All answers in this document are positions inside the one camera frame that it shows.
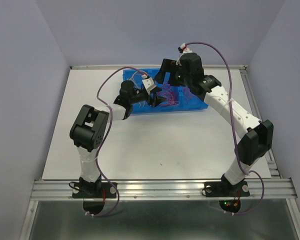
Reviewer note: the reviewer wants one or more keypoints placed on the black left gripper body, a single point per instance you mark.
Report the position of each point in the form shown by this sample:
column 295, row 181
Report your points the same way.
column 144, row 96

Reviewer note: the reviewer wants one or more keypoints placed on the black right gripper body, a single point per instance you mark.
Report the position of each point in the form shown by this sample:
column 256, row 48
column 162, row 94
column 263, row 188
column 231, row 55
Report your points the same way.
column 182, row 77

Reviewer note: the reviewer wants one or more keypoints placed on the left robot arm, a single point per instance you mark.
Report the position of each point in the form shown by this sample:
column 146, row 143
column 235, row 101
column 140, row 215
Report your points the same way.
column 90, row 129

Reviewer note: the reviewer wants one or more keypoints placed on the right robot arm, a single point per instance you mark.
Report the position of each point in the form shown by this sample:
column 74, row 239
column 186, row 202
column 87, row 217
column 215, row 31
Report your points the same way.
column 256, row 136

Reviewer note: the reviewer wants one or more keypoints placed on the blue three-compartment plastic bin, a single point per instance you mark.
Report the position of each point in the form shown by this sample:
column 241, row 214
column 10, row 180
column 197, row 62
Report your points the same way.
column 178, row 98

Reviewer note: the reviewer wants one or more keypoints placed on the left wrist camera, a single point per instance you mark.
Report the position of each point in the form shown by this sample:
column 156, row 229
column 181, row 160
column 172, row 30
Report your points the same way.
column 148, row 83

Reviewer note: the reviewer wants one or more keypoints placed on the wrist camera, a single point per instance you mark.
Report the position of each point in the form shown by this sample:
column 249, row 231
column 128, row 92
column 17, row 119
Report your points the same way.
column 148, row 83
column 184, row 49

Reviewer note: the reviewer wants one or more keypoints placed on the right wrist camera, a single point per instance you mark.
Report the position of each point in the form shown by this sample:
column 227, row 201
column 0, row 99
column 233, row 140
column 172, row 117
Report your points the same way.
column 184, row 49

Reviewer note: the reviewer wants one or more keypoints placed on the aluminium front mounting rail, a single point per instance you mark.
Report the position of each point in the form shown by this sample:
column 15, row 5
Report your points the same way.
column 165, row 190

